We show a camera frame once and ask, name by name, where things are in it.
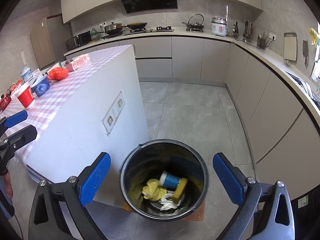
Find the orange red package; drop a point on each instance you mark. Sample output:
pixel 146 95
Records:
pixel 15 85

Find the kitchen cleaver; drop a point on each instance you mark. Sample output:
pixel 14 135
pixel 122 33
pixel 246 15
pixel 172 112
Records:
pixel 305 53

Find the kettle on burner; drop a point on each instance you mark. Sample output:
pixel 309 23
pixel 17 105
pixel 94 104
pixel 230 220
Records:
pixel 195 23

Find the green ceramic vase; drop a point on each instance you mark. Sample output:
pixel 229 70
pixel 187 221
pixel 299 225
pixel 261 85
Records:
pixel 94 34

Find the gas stove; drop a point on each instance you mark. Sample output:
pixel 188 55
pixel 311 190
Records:
pixel 151 30

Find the utensil holder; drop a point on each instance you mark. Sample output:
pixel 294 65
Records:
pixel 262 40

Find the white blue jar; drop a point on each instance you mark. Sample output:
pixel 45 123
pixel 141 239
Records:
pixel 26 74

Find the person left hand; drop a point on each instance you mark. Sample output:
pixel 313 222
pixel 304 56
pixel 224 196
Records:
pixel 8 186

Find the blue white paper cup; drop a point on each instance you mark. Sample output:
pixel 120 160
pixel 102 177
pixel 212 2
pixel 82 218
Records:
pixel 169 181

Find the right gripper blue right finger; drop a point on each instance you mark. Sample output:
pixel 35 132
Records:
pixel 231 177

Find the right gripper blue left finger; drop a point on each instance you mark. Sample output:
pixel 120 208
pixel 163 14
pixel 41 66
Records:
pixel 91 178

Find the wooden stool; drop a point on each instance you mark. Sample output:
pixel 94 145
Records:
pixel 197 215

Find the red plastic bag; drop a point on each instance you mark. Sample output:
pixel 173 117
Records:
pixel 57 74

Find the black trash bin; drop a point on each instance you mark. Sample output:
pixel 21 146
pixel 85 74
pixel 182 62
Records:
pixel 149 161

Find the red paper cup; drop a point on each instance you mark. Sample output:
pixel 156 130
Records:
pixel 25 95

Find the white rice cooker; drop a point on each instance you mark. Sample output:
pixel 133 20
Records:
pixel 219 26

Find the white cutting board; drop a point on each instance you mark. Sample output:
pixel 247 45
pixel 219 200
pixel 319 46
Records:
pixel 290 46

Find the frying wok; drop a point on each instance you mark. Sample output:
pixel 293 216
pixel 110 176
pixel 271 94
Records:
pixel 134 26

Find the red white milk carton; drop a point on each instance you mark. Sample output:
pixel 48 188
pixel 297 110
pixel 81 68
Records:
pixel 72 65

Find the dark glass bottle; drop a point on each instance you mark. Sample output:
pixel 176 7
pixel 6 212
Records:
pixel 235 31

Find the pink checkered tablecloth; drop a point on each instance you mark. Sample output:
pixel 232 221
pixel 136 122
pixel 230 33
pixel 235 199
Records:
pixel 84 95

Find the white tissue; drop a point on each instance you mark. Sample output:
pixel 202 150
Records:
pixel 167 203

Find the black microwave oven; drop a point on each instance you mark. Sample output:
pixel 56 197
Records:
pixel 79 40

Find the yellow rubber glove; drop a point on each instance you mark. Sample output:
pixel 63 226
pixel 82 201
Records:
pixel 153 191

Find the yellow green sponge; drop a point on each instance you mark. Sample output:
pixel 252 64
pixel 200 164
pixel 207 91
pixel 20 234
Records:
pixel 177 195

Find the beige refrigerator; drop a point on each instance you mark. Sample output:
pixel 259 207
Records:
pixel 49 40

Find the hanging yellow gloves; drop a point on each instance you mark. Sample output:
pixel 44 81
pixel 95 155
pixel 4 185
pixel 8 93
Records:
pixel 314 37

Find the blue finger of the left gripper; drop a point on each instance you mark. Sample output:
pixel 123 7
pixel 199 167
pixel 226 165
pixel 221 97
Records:
pixel 17 140
pixel 10 121

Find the black pot with lid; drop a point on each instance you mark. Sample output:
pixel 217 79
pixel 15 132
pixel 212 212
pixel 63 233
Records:
pixel 113 28

